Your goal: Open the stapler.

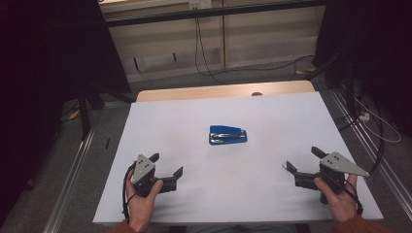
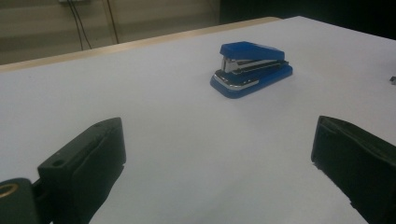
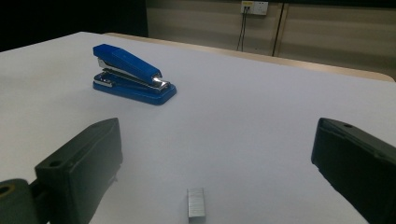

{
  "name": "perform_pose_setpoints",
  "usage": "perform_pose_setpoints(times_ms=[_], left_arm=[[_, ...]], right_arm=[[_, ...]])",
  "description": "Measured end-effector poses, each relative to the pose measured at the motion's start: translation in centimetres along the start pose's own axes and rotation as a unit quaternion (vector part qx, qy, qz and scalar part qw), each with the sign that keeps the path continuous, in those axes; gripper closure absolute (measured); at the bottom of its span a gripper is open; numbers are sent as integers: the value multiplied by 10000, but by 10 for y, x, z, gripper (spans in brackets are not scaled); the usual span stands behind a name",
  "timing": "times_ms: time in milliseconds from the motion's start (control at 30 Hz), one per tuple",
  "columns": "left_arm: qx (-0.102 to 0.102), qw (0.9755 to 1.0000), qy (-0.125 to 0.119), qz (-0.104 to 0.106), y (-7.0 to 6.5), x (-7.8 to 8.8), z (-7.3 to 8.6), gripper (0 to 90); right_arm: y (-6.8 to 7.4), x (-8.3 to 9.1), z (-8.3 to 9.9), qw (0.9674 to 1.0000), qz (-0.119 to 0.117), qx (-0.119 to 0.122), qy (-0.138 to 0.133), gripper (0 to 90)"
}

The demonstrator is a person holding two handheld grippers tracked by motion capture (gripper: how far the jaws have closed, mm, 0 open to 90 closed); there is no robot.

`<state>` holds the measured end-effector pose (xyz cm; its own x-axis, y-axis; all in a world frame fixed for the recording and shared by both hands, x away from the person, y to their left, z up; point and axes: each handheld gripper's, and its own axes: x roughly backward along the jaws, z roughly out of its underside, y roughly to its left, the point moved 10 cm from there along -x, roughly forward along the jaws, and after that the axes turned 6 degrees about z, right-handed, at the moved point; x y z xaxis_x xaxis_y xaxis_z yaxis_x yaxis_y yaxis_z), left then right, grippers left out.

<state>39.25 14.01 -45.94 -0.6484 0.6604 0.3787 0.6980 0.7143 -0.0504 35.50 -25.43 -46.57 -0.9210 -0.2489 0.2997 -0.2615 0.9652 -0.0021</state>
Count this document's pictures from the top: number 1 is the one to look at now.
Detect white table sheet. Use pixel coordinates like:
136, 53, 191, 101
92, 91, 385, 225

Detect blue stapler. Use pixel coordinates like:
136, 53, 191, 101
208, 124, 249, 146

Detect black hanging cable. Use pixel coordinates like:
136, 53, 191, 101
193, 8, 225, 85

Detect beige wooden cabinet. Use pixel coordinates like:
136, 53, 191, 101
98, 0, 326, 83

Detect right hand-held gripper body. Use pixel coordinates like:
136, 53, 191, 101
318, 150, 371, 206

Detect person's right hand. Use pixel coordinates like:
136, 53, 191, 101
313, 174, 360, 224

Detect black looped cable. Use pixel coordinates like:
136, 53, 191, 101
334, 96, 386, 178

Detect wide black curtain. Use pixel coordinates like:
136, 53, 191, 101
0, 0, 132, 227

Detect aluminium floor rail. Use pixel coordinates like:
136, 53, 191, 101
327, 88, 412, 212
42, 127, 97, 233

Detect hand-held gripper black cable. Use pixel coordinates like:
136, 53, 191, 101
333, 179, 364, 216
120, 162, 137, 224

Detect black stand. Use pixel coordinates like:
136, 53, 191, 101
75, 81, 136, 142
303, 48, 361, 121

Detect black floor cable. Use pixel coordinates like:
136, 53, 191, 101
207, 53, 316, 82

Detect black horizontal bar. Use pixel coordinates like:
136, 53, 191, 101
105, 0, 326, 28

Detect white cable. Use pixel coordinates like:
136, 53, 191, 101
354, 96, 403, 145

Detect narrow black curtain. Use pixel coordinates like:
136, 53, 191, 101
312, 0, 412, 138

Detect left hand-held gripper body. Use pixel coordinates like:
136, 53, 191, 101
130, 153, 164, 199

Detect right hand-held gripper black cable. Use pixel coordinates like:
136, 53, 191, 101
333, 179, 364, 216

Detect wall socket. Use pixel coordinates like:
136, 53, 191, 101
189, 0, 214, 11

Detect left hand-held gripper black cable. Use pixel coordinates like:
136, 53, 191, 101
120, 162, 137, 224

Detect person's left hand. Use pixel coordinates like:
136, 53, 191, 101
124, 169, 165, 233

